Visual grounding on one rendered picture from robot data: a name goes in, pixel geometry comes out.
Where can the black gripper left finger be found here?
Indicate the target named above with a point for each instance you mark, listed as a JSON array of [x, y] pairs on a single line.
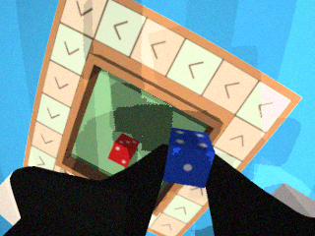
[[120, 205]]

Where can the blue die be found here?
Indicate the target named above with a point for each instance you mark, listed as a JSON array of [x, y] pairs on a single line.
[[189, 158]]

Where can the red die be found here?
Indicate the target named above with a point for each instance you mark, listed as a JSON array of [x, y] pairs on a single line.
[[123, 150]]

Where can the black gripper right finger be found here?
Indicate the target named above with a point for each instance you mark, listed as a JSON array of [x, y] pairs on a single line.
[[239, 207]]

